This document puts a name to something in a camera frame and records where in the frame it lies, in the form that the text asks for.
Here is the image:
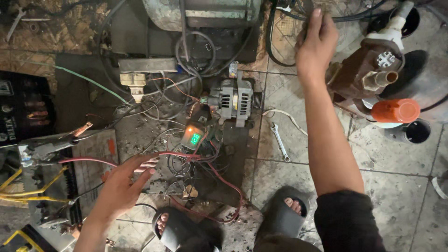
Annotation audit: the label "person's left hand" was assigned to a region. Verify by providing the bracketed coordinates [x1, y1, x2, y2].
[89, 154, 160, 228]

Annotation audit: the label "person's right hand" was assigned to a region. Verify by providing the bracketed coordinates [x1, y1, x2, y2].
[295, 8, 339, 81]

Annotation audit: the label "thick black cable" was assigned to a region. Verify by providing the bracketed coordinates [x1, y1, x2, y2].
[265, 0, 389, 68]

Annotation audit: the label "rusty brown water pump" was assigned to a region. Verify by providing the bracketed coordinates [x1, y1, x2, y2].
[325, 38, 406, 118]

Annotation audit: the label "dark grey left slipper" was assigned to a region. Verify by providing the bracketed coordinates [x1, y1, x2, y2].
[151, 206, 223, 252]

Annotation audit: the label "dark grey slipper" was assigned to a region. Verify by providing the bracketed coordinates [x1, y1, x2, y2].
[151, 206, 223, 252]
[253, 185, 311, 252]

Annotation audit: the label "white plastic pipe fitting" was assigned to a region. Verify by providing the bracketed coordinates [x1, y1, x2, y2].
[365, 0, 416, 43]

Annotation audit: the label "metal jumper clamp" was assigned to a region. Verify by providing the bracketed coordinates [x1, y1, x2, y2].
[17, 121, 94, 167]

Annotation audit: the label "digital voltmeter with green display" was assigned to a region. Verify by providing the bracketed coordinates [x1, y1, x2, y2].
[180, 122, 207, 151]

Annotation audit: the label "grey car alternator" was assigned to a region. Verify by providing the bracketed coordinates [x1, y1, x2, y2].
[201, 71, 264, 128]

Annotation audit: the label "silver combination wrench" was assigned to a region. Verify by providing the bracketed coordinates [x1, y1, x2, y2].
[270, 122, 291, 163]

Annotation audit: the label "orange plastic cap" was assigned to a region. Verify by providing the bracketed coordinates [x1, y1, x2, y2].
[370, 98, 421, 124]

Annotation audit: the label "beige brass fitting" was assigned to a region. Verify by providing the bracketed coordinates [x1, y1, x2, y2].
[119, 72, 147, 104]

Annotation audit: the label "grey electric motor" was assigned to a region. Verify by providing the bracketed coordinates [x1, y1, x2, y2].
[141, 0, 264, 33]

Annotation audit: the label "black car battery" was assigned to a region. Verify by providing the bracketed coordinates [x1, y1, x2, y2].
[0, 70, 57, 146]

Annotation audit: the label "dark grey right slipper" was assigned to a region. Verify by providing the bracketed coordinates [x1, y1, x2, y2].
[253, 185, 311, 252]

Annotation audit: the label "person's black sleeve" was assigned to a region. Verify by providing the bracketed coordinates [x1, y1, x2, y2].
[314, 190, 386, 252]

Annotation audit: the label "white plastic strip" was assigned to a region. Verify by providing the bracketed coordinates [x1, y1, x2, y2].
[431, 171, 448, 200]

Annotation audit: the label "dirty metal tool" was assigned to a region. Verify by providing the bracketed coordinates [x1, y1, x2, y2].
[5, 8, 27, 43]

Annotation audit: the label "grey battery with yellow cables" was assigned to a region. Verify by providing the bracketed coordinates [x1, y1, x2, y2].
[0, 145, 83, 228]

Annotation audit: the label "tangle of thin wires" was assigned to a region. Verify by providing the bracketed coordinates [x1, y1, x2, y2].
[140, 128, 224, 196]

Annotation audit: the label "white flat cable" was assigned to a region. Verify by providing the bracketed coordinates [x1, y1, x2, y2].
[262, 109, 309, 137]

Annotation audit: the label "yellow cables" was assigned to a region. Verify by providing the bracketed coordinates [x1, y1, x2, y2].
[0, 165, 69, 206]

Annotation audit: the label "red cable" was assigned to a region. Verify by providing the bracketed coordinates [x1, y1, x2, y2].
[58, 150, 244, 224]

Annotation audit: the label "green cable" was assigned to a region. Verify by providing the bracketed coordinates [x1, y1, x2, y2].
[19, 59, 131, 105]

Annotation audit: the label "grey metal bracket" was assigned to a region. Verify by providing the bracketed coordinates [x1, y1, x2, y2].
[118, 57, 179, 74]

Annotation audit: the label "grey wire loop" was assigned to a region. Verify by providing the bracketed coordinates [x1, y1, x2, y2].
[174, 30, 217, 77]

